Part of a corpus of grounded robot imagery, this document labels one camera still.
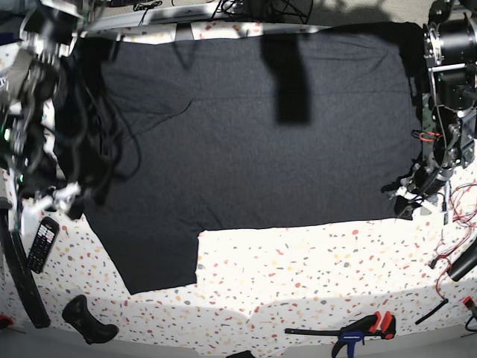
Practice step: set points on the grey table clamp bracket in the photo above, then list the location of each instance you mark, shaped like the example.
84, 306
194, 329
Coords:
184, 32

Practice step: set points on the black TV remote control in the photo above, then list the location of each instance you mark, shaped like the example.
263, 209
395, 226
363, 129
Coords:
42, 244

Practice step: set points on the black orange bar clamp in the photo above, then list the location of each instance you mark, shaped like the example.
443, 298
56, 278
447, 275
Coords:
375, 325

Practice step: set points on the dark grey T-shirt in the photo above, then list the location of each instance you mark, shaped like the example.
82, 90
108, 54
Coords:
281, 130

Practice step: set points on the black allen key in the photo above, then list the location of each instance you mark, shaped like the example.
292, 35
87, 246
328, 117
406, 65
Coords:
443, 303

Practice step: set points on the small black flat object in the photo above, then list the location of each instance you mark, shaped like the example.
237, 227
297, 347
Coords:
243, 354

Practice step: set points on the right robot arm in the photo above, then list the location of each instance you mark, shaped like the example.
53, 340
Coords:
48, 33

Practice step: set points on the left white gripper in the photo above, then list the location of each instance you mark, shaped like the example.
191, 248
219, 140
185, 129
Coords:
408, 198

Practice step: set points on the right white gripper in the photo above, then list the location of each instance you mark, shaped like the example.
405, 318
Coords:
59, 199

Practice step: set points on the black game controller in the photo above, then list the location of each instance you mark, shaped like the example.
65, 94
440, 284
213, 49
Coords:
77, 314

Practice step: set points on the black cylinder right edge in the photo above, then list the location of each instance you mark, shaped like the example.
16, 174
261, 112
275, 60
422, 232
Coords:
463, 265

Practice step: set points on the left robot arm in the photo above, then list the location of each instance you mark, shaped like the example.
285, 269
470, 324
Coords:
440, 60

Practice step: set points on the long black foam tube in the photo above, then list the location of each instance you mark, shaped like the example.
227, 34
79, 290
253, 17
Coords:
23, 279

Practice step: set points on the small red connector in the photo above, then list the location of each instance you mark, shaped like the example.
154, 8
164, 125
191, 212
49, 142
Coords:
468, 302

